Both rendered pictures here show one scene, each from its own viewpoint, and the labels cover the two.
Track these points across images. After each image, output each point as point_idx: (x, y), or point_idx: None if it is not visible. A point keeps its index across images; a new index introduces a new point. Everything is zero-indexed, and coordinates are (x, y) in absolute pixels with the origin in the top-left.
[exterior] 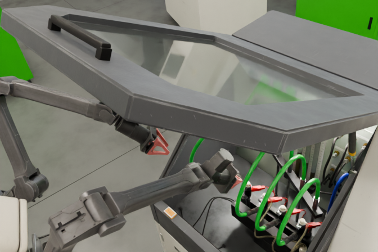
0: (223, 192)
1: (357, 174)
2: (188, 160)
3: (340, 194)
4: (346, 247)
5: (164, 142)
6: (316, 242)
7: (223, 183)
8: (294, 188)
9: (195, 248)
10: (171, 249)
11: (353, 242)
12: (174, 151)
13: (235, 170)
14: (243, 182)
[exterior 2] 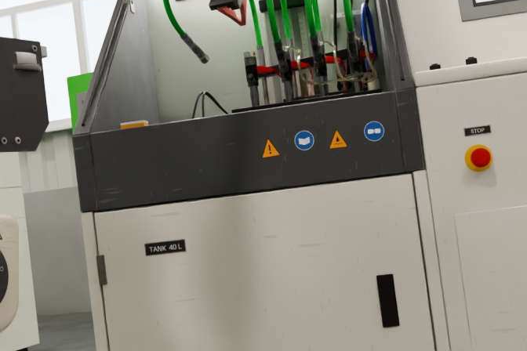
0: None
1: None
2: (120, 98)
3: None
4: (420, 18)
5: None
6: (387, 14)
7: None
8: (311, 63)
9: (213, 141)
10: (130, 287)
11: (424, 3)
12: (98, 66)
13: None
14: None
